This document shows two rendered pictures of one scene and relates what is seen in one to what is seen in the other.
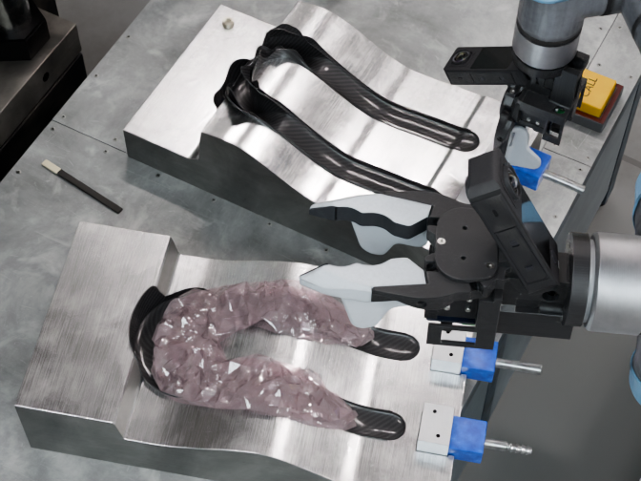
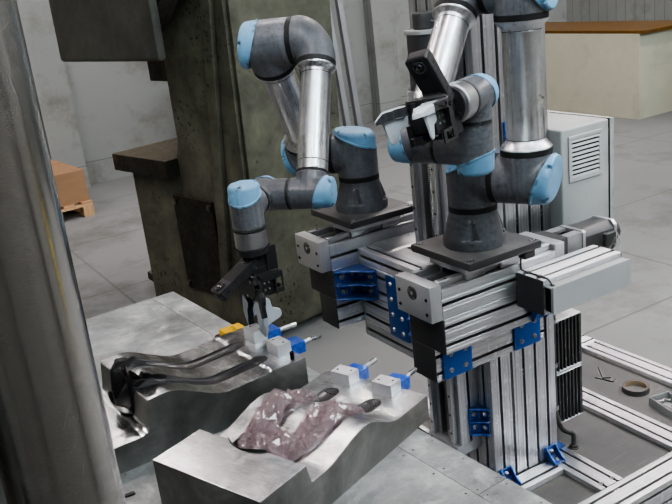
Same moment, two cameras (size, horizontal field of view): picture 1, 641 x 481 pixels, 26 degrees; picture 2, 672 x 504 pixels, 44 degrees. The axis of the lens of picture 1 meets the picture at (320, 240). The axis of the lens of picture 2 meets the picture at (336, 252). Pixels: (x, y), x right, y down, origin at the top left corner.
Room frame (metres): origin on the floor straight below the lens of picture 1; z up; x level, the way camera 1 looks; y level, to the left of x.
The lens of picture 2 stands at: (0.04, 1.27, 1.69)
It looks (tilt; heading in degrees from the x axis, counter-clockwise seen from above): 18 degrees down; 299
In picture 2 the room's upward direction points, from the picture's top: 7 degrees counter-clockwise
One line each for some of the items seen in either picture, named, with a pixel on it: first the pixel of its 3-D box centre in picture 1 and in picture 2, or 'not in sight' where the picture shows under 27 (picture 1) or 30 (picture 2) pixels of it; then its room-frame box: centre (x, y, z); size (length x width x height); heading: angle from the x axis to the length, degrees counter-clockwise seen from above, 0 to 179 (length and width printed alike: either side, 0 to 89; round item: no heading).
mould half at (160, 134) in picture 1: (332, 128); (180, 386); (1.16, -0.02, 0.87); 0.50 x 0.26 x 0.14; 62
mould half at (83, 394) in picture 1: (256, 366); (301, 437); (0.81, 0.08, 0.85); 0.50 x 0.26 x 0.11; 79
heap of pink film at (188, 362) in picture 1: (258, 345); (297, 416); (0.81, 0.07, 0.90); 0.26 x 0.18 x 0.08; 79
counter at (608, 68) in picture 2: not in sight; (575, 65); (1.97, -8.25, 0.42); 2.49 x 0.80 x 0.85; 148
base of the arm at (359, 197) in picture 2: not in sight; (360, 190); (1.08, -0.83, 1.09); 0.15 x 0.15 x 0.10
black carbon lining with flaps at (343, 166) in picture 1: (340, 114); (184, 365); (1.15, -0.03, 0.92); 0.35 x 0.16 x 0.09; 62
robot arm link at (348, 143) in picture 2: not in sight; (353, 150); (1.08, -0.83, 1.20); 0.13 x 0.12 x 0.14; 13
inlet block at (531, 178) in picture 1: (536, 170); (273, 332); (1.08, -0.28, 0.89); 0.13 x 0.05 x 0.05; 62
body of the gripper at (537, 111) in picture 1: (543, 84); (258, 271); (1.08, -0.27, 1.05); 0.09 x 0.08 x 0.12; 62
